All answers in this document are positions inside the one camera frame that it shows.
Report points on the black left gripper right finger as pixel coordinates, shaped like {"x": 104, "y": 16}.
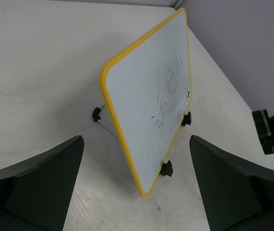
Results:
{"x": 238, "y": 195}

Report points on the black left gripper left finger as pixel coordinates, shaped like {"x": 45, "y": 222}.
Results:
{"x": 35, "y": 193}

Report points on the black felt whiteboard eraser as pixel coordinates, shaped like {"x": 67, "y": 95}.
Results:
{"x": 264, "y": 131}

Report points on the yellow framed small whiteboard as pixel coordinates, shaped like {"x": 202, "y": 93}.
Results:
{"x": 147, "y": 91}

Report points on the wire whiteboard stand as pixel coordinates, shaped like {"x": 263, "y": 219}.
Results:
{"x": 100, "y": 114}

